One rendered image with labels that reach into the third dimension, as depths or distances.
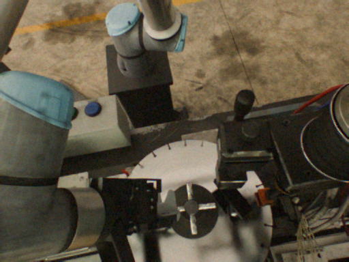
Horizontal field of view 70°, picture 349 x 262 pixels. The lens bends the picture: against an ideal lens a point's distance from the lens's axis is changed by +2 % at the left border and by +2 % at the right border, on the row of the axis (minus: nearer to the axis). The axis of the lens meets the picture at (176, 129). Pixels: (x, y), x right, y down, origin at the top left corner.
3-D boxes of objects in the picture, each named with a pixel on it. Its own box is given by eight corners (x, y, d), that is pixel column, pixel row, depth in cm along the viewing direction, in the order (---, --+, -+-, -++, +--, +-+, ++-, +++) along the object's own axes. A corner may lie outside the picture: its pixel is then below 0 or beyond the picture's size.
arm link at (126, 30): (119, 31, 92) (108, -4, 80) (154, 33, 90) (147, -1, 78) (110, 55, 87) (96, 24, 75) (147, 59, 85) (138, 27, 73)
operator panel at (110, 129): (48, 161, 82) (18, 144, 69) (50, 132, 87) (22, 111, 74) (131, 145, 82) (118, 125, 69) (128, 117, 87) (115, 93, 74)
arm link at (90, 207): (75, 258, 27) (35, 250, 31) (108, 249, 31) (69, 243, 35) (81, 186, 29) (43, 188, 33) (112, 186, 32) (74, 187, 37)
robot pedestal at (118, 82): (130, 117, 174) (86, 35, 106) (185, 106, 174) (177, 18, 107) (135, 170, 156) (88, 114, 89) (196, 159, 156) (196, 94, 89)
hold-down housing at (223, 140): (213, 192, 42) (225, 151, 23) (211, 165, 44) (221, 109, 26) (246, 191, 41) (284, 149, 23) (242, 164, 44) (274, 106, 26)
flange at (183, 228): (229, 215, 52) (230, 214, 49) (187, 251, 49) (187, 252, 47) (195, 175, 56) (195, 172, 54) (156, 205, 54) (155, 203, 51)
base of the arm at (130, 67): (117, 52, 101) (109, 33, 92) (153, 45, 101) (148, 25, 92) (120, 81, 94) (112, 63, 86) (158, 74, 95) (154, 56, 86)
